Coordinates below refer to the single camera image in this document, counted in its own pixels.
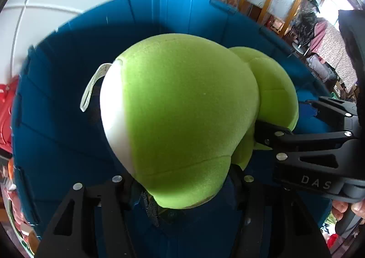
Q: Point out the green plush toy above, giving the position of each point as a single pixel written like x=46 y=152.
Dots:
x=185 y=104

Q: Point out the blue plastic container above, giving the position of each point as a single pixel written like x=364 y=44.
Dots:
x=71 y=75

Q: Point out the pile of clothes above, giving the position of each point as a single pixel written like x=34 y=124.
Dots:
x=333 y=47

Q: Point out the dark cloth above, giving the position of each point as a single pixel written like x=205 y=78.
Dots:
x=353 y=47

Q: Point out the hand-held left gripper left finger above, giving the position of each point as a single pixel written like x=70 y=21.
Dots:
x=114 y=198

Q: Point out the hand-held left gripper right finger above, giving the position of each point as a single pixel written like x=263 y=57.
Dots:
x=251 y=203

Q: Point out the person's right hand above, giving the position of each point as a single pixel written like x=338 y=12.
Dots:
x=338 y=209

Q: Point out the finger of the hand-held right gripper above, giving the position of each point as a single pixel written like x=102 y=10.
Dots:
x=299 y=141
x=333 y=111

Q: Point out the red plastic tray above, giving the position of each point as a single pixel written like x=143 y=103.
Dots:
x=7 y=115

